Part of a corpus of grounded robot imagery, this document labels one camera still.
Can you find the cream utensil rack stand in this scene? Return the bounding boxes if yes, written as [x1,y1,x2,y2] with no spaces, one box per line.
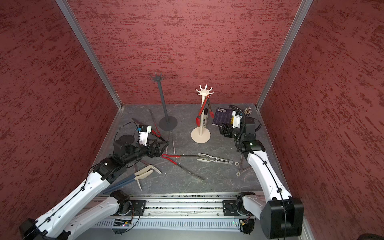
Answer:
[191,85,214,144]

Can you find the aluminium corner post left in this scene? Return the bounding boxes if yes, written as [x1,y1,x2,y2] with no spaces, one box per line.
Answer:
[56,0,123,111]

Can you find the small red silicone tongs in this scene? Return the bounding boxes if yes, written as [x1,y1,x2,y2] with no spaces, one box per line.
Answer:
[196,95,215,127]

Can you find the dark grey utensil rack stand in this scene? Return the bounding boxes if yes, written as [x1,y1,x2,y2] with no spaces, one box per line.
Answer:
[152,74,178,132]

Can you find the red looped long steel tongs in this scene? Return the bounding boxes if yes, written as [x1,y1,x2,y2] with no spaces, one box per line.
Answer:
[161,154,204,181]

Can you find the aluminium corner post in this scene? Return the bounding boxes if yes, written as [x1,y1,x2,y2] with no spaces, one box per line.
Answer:
[256,0,313,112]
[56,0,123,111]

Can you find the white black stapler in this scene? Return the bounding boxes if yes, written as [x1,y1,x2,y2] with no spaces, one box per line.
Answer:
[203,108,209,128]

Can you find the bundle of pencils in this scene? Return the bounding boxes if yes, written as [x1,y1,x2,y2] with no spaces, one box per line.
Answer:
[243,107,252,117]

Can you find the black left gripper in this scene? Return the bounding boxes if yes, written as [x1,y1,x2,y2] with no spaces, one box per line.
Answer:
[124,137,169,165]

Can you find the aluminium corner post right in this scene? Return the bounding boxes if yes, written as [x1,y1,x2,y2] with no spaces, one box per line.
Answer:
[256,0,313,112]

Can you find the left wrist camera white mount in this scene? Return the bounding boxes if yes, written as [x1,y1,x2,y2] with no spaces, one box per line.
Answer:
[138,125,152,146]

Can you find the purple book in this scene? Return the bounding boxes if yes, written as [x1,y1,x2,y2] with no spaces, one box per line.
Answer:
[212,108,233,126]

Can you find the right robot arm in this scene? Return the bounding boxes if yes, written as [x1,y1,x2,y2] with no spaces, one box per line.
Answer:
[228,105,304,240]

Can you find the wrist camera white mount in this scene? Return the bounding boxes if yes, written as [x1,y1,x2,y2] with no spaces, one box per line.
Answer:
[138,125,152,146]
[232,111,242,129]

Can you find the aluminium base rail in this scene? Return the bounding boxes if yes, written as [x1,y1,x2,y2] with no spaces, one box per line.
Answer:
[74,191,307,232]

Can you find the scalloped steel serving tongs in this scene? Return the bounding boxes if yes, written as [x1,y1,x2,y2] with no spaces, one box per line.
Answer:
[197,153,239,166]

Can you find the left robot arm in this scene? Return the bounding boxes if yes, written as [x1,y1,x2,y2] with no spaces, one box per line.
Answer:
[19,135,169,240]

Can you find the cream blue handled tongs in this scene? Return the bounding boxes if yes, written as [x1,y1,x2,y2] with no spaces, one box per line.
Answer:
[102,165,162,195]

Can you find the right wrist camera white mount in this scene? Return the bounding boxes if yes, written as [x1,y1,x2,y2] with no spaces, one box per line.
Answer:
[232,111,242,129]

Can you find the pink handled tweezers tongs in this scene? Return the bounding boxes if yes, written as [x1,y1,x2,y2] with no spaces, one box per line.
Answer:
[165,131,176,155]

